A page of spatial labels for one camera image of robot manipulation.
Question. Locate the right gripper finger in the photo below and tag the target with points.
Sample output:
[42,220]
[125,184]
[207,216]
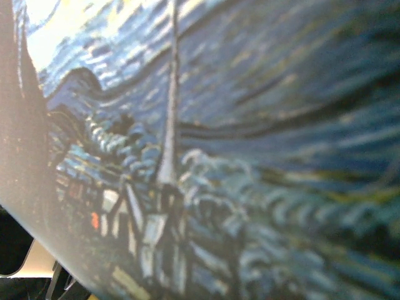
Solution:
[31,289]

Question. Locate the starry night print tin box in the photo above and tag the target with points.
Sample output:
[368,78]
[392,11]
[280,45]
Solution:
[234,140]

